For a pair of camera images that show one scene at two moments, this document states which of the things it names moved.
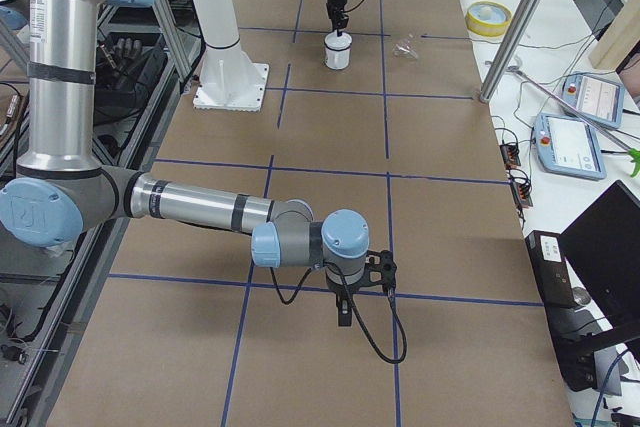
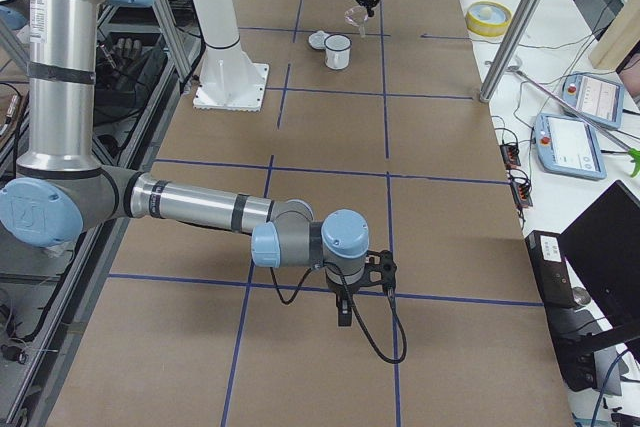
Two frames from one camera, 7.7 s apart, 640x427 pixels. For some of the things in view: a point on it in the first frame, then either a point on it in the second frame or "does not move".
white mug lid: (339, 43) -> (317, 40)
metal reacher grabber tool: (633, 155) does not move
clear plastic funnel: (405, 48) -> (357, 16)
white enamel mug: (337, 50) does not move
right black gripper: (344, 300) does not move
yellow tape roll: (488, 19) does not move
